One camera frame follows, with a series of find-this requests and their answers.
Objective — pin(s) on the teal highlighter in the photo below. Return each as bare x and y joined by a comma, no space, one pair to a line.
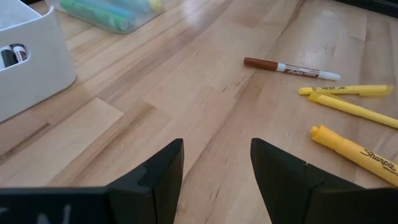
136,3

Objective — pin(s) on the white plastic bin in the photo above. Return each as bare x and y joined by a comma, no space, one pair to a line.
37,81

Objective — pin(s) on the slim yellow highlighter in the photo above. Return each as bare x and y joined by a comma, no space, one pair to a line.
351,109
342,90

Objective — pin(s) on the green highlighter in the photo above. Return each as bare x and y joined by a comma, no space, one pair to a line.
93,15

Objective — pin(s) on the dark red Expo marker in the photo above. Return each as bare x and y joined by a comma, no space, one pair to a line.
20,53

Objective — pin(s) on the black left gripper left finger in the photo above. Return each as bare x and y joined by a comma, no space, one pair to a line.
155,193

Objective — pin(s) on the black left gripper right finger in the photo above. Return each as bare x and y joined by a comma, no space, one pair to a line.
289,193

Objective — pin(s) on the blue highlighter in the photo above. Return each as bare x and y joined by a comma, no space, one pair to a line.
115,9

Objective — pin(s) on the clear plastic bin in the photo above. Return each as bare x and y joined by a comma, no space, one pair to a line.
146,17

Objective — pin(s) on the thick yellow Sharpie highlighter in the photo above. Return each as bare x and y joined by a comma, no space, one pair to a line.
351,151

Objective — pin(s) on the black whiteboard marker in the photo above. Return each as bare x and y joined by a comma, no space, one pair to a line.
8,57

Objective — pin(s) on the brown Expo marker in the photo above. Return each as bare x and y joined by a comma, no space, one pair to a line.
261,63

